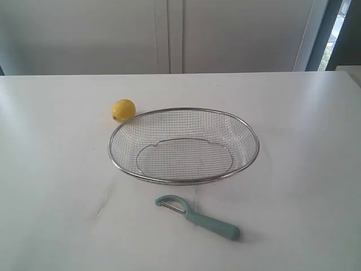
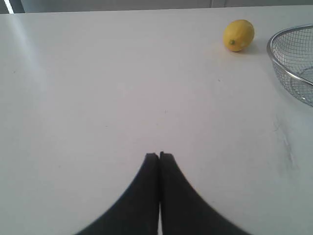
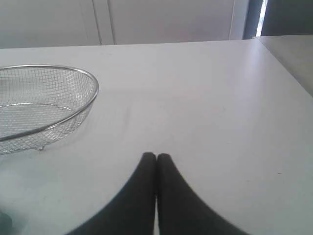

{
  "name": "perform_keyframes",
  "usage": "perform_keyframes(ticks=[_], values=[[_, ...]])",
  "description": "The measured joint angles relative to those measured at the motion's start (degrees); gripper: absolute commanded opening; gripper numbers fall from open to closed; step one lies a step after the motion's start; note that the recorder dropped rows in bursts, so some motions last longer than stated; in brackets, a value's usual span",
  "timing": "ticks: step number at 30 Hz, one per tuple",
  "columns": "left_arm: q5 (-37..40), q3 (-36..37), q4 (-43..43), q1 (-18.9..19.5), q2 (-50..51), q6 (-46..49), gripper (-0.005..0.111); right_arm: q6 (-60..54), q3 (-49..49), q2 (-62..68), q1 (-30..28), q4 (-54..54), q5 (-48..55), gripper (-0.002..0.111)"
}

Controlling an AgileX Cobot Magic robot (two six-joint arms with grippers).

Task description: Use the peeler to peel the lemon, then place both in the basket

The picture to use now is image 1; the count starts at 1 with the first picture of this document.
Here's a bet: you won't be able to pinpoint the yellow lemon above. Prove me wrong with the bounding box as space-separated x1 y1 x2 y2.
111 99 136 123

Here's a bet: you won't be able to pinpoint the teal handled vegetable peeler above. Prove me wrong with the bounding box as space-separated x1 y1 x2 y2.
155 195 242 241

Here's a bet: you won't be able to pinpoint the white cabinet doors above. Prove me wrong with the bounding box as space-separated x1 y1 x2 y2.
1 1 326 75

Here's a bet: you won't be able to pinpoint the oval metal wire mesh basket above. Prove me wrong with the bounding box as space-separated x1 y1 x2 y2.
108 107 260 186

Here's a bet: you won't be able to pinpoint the window with dark frame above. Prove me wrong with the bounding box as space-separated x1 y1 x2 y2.
306 0 360 71

